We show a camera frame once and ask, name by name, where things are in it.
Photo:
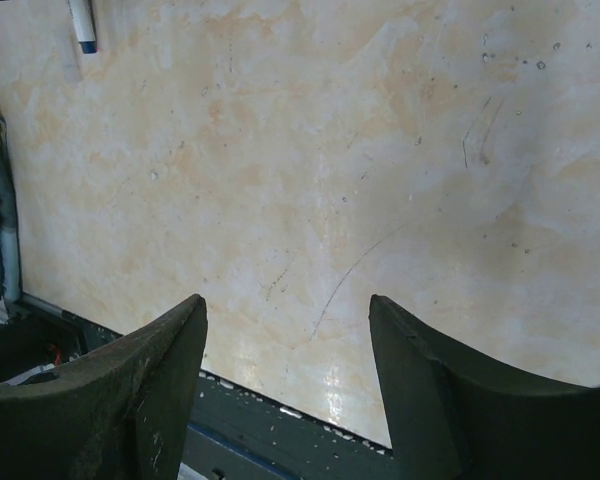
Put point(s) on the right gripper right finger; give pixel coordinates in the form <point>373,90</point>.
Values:
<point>454,412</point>

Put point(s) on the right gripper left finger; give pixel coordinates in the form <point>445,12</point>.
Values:
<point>118,412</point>

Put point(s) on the blue end white pen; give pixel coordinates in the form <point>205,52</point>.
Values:
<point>84,26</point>

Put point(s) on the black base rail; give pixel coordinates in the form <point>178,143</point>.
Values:
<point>234,432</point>

